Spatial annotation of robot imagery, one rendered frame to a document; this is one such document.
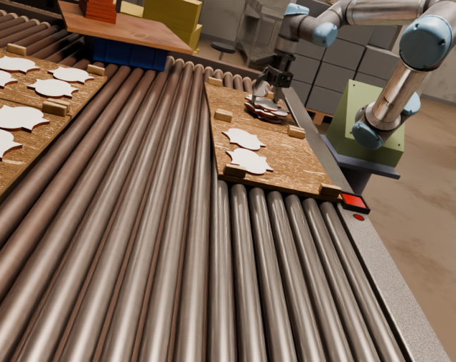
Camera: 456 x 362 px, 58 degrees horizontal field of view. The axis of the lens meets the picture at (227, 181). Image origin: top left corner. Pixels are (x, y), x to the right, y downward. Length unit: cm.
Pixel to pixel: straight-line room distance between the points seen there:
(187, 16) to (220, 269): 493
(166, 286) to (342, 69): 452
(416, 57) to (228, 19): 741
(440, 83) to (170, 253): 963
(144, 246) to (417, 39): 83
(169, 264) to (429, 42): 82
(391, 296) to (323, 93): 428
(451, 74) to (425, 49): 906
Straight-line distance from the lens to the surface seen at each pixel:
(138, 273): 72
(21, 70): 146
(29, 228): 79
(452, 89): 1039
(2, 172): 91
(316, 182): 120
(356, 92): 178
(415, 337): 87
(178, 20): 557
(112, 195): 91
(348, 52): 503
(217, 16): 848
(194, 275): 74
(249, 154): 119
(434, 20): 119
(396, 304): 91
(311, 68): 498
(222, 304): 71
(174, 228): 84
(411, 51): 121
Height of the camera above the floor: 140
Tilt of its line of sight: 27 degrees down
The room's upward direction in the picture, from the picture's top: 17 degrees clockwise
